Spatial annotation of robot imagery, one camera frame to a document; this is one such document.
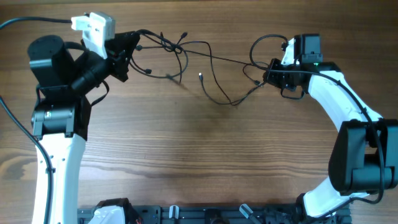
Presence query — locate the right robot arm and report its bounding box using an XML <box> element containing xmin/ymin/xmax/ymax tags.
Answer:
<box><xmin>263</xmin><ymin>34</ymin><xmax>397</xmax><ymax>223</ymax></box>

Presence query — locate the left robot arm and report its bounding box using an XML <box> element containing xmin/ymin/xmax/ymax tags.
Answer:
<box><xmin>27</xmin><ymin>32</ymin><xmax>140</xmax><ymax>223</ymax></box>

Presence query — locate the black cable bundle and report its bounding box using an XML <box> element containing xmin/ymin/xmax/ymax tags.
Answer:
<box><xmin>129</xmin><ymin>29</ymin><xmax>271</xmax><ymax>106</ymax></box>

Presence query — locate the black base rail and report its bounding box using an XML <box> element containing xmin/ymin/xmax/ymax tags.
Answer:
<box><xmin>76</xmin><ymin>203</ymin><xmax>352</xmax><ymax>224</ymax></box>

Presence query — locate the right camera cable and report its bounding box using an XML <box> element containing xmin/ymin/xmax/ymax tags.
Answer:
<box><xmin>249</xmin><ymin>34</ymin><xmax>386</xmax><ymax>218</ymax></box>

